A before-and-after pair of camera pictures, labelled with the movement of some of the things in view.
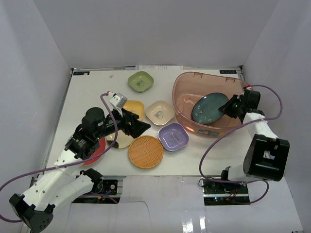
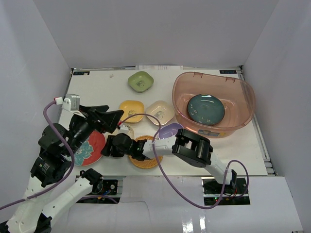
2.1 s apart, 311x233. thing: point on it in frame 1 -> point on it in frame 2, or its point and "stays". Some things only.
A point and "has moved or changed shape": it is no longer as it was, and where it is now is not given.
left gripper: (129, 122) -> (92, 117)
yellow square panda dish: (135, 106) stays
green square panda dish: (140, 81) stays
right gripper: (226, 108) -> (107, 150)
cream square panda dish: (160, 112) stays
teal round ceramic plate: (205, 109) has moved or changed shape
